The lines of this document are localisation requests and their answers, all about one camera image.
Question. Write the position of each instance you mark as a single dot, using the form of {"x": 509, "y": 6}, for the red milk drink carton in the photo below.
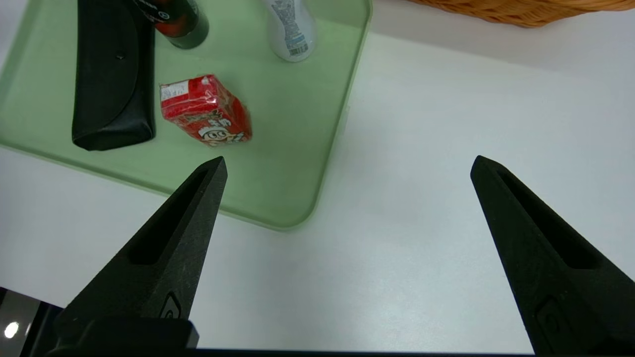
{"x": 203, "y": 109}

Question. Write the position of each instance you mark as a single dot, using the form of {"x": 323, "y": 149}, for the black face wash tube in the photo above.
{"x": 181, "y": 25}

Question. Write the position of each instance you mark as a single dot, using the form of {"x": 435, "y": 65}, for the white bottle grey cap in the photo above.
{"x": 292, "y": 29}

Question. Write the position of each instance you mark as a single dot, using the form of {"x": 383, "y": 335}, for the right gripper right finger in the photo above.
{"x": 560, "y": 277}

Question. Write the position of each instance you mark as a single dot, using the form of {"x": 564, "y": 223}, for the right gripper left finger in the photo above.
{"x": 163, "y": 267}

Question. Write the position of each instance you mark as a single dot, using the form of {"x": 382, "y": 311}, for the light green plastic tray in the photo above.
{"x": 287, "y": 129}

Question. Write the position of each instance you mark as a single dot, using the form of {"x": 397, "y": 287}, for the orange wicker basket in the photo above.
{"x": 521, "y": 12}

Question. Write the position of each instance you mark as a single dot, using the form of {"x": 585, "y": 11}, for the black glasses case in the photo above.
{"x": 111, "y": 84}

